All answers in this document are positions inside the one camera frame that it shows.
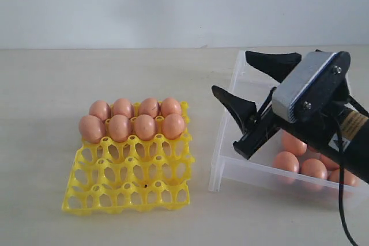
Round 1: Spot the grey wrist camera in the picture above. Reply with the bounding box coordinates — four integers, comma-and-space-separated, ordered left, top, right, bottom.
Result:
272, 51, 351, 123

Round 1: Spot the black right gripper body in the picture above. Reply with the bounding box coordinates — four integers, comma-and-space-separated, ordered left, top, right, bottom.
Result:
232, 84, 341, 160

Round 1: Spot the brown egg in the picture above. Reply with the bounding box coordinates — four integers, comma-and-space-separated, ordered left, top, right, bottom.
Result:
78, 115, 106, 144
89, 100, 111, 122
281, 131, 307, 156
161, 113, 185, 140
108, 114, 133, 142
134, 114, 157, 141
160, 97, 182, 118
273, 151, 299, 173
319, 154, 340, 171
328, 169, 359, 187
138, 97, 160, 118
300, 158, 328, 180
111, 98, 134, 119

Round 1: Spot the yellow plastic egg tray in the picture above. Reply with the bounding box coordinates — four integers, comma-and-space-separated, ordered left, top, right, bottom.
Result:
61, 101, 195, 215

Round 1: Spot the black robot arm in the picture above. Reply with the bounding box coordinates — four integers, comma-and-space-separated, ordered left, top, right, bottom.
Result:
212, 50, 368, 181

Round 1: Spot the clear plastic bin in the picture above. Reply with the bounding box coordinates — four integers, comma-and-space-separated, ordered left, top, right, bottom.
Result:
209, 52, 368, 208

